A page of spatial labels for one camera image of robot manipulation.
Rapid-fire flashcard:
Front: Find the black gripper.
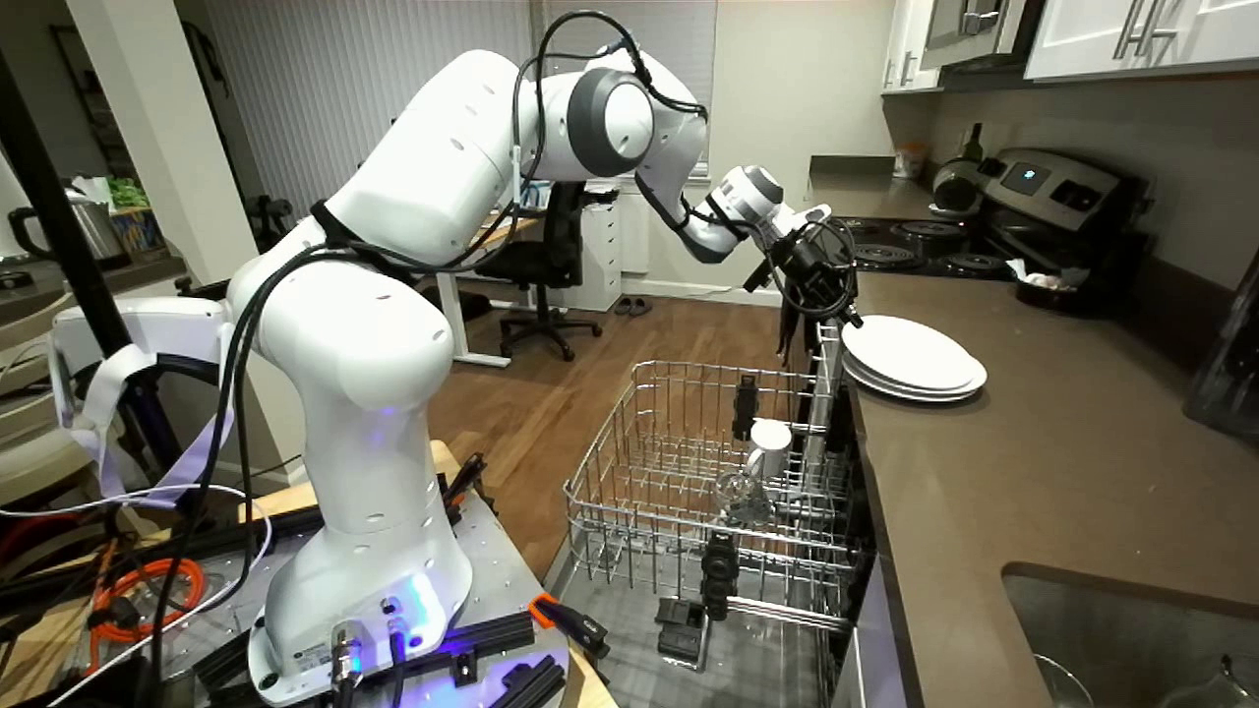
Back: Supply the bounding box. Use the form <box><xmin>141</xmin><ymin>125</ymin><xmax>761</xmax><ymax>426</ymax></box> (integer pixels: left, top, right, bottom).
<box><xmin>756</xmin><ymin>212</ymin><xmax>867</xmax><ymax>364</ymax></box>

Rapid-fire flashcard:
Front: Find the dishwasher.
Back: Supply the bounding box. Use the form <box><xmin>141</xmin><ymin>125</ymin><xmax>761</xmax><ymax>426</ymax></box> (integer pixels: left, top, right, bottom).
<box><xmin>544</xmin><ymin>547</ymin><xmax>878</xmax><ymax>708</ymax></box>

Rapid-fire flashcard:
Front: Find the white ceramic mug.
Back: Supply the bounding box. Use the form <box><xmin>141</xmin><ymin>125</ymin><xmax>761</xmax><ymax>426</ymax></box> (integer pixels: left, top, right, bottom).
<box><xmin>746</xmin><ymin>412</ymin><xmax>799</xmax><ymax>484</ymax></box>

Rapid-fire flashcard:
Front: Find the black steel stove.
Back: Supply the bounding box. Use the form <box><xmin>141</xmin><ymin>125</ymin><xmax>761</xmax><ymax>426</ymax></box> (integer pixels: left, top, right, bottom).
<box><xmin>808</xmin><ymin>144</ymin><xmax>1154</xmax><ymax>319</ymax></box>

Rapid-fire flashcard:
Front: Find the clear drinking glass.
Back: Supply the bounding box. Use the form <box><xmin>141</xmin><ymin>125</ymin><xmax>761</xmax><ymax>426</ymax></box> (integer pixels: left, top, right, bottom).
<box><xmin>719</xmin><ymin>456</ymin><xmax>781</xmax><ymax>532</ymax></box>

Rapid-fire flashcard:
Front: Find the black dish with cloth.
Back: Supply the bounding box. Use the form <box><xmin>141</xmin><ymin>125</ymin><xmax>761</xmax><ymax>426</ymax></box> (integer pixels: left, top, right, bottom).
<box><xmin>1003</xmin><ymin>250</ymin><xmax>1118</xmax><ymax>319</ymax></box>

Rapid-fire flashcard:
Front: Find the black office chair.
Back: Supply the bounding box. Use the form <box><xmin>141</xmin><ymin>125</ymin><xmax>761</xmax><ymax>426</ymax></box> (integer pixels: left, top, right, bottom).
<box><xmin>474</xmin><ymin>182</ymin><xmax>623</xmax><ymax>364</ymax></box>

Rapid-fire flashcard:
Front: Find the black cutlery basket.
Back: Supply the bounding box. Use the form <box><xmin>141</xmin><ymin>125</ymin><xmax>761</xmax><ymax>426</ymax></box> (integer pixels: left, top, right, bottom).
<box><xmin>649</xmin><ymin>595</ymin><xmax>718</xmax><ymax>675</ymax></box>

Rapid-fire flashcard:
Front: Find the wooden desk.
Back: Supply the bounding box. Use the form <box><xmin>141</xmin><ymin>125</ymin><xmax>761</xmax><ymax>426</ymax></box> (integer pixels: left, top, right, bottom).
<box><xmin>430</xmin><ymin>207</ymin><xmax>556</xmax><ymax>375</ymax></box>

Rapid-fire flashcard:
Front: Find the black bar clamp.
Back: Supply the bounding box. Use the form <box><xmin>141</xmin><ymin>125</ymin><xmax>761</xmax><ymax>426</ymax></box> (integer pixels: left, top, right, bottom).
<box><xmin>436</xmin><ymin>611</ymin><xmax>572</xmax><ymax>708</ymax></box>

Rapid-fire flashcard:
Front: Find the steel kitchen sink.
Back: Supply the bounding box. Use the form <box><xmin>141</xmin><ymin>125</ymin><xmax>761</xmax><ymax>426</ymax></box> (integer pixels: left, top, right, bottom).
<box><xmin>1000</xmin><ymin>564</ymin><xmax>1259</xmax><ymax>708</ymax></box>

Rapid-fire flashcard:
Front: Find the black tripod pole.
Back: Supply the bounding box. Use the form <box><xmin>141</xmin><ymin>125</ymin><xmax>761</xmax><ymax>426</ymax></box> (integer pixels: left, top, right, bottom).
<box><xmin>0</xmin><ymin>56</ymin><xmax>185</xmax><ymax>481</ymax></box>

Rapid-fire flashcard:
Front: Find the wire dishwasher rack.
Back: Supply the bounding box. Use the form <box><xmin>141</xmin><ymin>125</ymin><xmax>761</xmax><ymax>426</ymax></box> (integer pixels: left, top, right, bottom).
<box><xmin>562</xmin><ymin>358</ymin><xmax>878</xmax><ymax>637</ymax></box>

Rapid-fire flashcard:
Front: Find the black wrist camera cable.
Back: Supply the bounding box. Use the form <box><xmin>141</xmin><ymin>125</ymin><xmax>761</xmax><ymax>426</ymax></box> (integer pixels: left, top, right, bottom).
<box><xmin>508</xmin><ymin>7</ymin><xmax>718</xmax><ymax>187</ymax></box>

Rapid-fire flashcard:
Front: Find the white wall cabinet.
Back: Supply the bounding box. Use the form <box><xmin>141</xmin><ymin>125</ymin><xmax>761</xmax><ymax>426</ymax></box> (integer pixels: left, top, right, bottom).
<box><xmin>1021</xmin><ymin>0</ymin><xmax>1259</xmax><ymax>87</ymax></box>
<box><xmin>878</xmin><ymin>0</ymin><xmax>944</xmax><ymax>93</ymax></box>

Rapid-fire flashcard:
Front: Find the orange handled clamp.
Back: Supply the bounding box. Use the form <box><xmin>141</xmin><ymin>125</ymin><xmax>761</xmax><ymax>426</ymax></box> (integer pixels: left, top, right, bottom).
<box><xmin>526</xmin><ymin>590</ymin><xmax>613</xmax><ymax>662</ymax></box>

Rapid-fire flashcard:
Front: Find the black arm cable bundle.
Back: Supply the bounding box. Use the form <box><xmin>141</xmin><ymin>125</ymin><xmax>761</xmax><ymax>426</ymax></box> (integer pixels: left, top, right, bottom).
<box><xmin>131</xmin><ymin>193</ymin><xmax>398</xmax><ymax>708</ymax></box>

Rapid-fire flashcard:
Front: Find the white strap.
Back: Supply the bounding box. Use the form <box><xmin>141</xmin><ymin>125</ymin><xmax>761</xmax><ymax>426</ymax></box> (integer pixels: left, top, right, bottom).
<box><xmin>51</xmin><ymin>336</ymin><xmax>244</xmax><ymax>513</ymax></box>

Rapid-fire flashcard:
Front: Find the orange cable coil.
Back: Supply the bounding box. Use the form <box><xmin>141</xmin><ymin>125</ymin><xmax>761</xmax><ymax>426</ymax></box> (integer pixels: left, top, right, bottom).
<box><xmin>84</xmin><ymin>553</ymin><xmax>213</xmax><ymax>648</ymax></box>

